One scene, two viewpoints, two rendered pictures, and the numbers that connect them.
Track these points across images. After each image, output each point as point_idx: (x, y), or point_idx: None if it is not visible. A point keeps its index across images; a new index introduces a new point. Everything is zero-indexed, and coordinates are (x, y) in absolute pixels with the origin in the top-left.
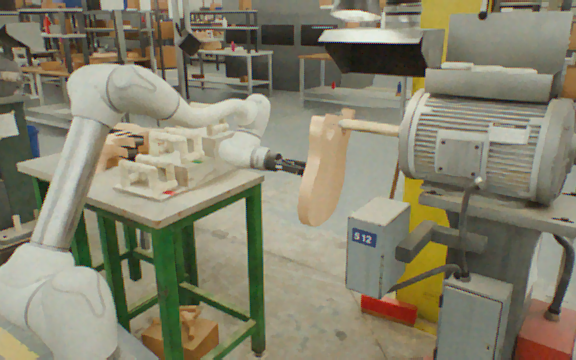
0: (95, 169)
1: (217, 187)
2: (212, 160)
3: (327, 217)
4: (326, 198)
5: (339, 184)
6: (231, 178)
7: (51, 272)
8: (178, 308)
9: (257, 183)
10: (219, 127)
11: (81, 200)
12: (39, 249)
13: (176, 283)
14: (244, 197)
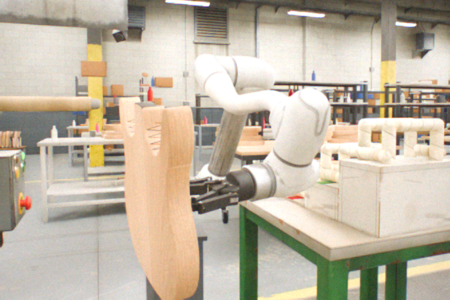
0: (225, 130)
1: (299, 217)
2: (335, 190)
3: (155, 286)
4: (145, 240)
5: (165, 258)
6: (331, 228)
7: (198, 175)
8: (244, 298)
9: (317, 251)
10: (365, 150)
11: (217, 146)
12: (208, 163)
13: (243, 270)
14: (305, 256)
